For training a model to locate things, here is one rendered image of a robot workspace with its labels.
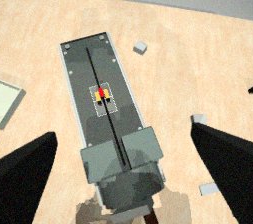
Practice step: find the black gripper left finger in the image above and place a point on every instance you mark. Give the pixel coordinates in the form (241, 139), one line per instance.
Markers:
(23, 176)

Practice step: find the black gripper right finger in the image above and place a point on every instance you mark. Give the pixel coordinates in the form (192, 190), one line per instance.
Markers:
(229, 160)

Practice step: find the light grey flat bar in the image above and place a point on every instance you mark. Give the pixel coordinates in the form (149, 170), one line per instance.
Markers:
(209, 188)

